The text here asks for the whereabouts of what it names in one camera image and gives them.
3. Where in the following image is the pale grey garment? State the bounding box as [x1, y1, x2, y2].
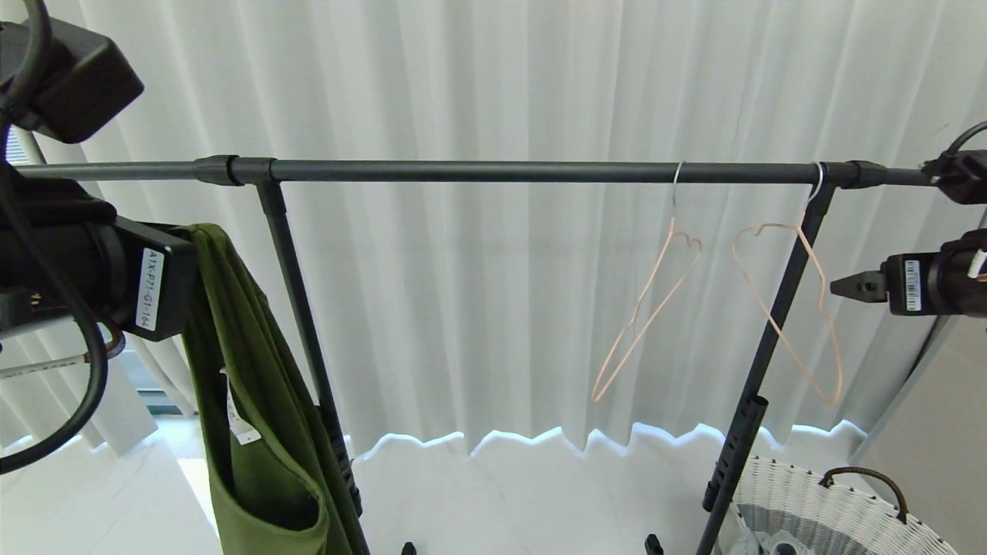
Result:
[733, 526, 807, 555]

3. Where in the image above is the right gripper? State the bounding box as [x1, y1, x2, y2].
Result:
[881, 228, 987, 318]

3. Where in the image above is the white curtain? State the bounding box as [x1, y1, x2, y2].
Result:
[0, 320, 160, 456]
[23, 0, 987, 463]

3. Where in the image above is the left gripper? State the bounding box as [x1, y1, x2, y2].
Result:
[0, 218, 200, 342]

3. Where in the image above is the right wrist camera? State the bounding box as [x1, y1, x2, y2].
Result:
[921, 148, 987, 206]

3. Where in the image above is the black clothes rack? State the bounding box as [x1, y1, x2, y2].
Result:
[15, 154, 942, 555]

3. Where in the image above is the pink clothes hanger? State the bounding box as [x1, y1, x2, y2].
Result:
[732, 163, 844, 406]
[591, 162, 703, 404]

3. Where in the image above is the white laundry basket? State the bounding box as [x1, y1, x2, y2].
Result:
[725, 456, 958, 555]

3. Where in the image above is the green shirt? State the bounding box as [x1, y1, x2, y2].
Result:
[176, 224, 372, 555]

